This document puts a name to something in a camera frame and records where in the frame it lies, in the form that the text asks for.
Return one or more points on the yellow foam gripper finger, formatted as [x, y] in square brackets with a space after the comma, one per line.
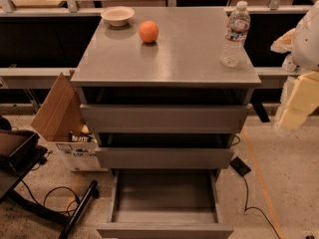
[299, 99]
[284, 43]

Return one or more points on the orange fruit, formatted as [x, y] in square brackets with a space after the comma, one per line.
[149, 31]

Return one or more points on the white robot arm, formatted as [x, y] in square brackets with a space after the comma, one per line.
[305, 47]

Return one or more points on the grey drawer cabinet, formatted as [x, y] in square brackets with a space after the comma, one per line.
[180, 68]

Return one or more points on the grey bottom drawer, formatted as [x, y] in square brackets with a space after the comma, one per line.
[164, 204]

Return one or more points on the grey drawer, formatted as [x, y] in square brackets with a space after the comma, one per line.
[164, 119]
[164, 158]
[164, 204]

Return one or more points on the grey middle drawer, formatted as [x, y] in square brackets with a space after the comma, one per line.
[164, 158]

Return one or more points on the grey top drawer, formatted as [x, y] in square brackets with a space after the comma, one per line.
[164, 119]

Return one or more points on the clear plastic water bottle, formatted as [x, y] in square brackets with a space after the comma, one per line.
[235, 35]

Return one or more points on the black power adapter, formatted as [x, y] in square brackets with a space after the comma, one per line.
[239, 166]

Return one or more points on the cream ceramic bowl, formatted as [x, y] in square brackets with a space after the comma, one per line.
[118, 16]

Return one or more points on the open cardboard box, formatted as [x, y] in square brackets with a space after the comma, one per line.
[60, 122]

